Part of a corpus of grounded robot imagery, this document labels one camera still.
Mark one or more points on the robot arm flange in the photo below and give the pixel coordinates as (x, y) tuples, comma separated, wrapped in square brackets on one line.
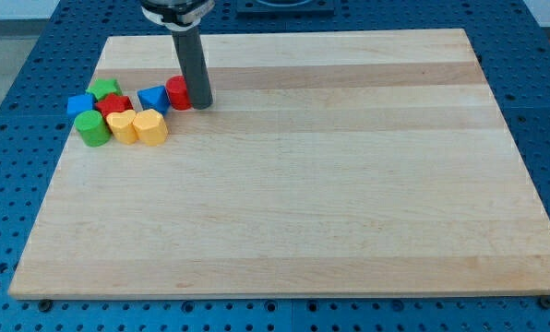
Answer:
[(176, 15)]

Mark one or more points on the light wooden board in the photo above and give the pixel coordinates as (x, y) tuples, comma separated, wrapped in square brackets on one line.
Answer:
[(339, 164)]

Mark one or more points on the red cylinder block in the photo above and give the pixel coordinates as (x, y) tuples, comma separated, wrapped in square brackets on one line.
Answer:
[(177, 93)]

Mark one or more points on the yellow hexagon block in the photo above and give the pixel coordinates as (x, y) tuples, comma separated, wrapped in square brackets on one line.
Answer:
[(150, 127)]

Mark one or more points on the blue triangle block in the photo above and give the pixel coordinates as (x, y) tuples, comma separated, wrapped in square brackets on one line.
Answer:
[(155, 98)]

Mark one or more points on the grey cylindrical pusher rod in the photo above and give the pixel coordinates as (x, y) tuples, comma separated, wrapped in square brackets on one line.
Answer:
[(191, 57)]

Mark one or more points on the yellow heart block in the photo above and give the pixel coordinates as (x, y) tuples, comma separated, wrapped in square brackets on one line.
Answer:
[(121, 125)]

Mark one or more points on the red star block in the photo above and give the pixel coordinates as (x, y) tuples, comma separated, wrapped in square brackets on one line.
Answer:
[(113, 103)]

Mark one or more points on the green cylinder block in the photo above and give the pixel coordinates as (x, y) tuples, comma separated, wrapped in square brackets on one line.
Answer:
[(92, 128)]

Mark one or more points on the green star block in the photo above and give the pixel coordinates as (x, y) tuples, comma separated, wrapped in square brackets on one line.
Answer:
[(102, 87)]

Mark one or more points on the blue cube block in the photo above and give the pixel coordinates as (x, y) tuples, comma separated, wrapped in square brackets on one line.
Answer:
[(78, 104)]

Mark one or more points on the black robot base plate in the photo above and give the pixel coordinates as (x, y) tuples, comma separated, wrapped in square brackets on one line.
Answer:
[(285, 8)]

